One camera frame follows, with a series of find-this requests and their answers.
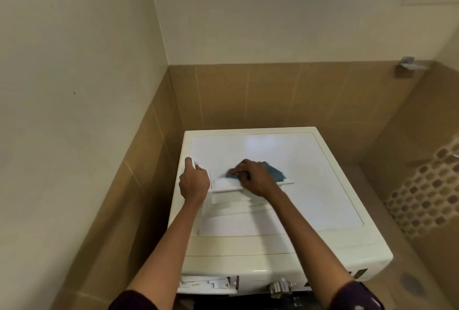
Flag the person's left hand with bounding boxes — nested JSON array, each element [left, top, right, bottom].
[[178, 157, 211, 206]]

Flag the person's right hand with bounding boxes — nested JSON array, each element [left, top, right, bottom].
[[228, 158, 284, 202]]

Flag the blue cloth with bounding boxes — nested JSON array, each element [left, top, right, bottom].
[[226, 161, 288, 183]]

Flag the white detergent drawer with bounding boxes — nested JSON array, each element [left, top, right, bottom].
[[184, 157, 296, 237]]

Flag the white washing machine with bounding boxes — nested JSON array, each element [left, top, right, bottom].
[[167, 127, 394, 300]]

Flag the person's left forearm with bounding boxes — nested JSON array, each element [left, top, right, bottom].
[[126, 200, 206, 310]]

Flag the person's right forearm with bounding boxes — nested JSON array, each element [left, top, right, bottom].
[[272, 192, 355, 310]]

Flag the person's dark patterned left sleeve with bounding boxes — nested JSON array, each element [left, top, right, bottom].
[[107, 289, 159, 310]]

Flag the person's dark patterned sleeve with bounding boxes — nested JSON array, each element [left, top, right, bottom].
[[107, 289, 159, 310], [328, 280, 385, 310]]

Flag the person's dark patterned right sleeve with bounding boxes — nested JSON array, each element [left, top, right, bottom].
[[328, 280, 385, 310]]

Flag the silver control knob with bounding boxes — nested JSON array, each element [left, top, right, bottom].
[[268, 277, 293, 299]]

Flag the round metal floor drain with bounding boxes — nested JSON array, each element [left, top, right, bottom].
[[399, 272, 426, 297]]

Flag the grey wall shelf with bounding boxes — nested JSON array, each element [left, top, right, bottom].
[[395, 56, 429, 72]]

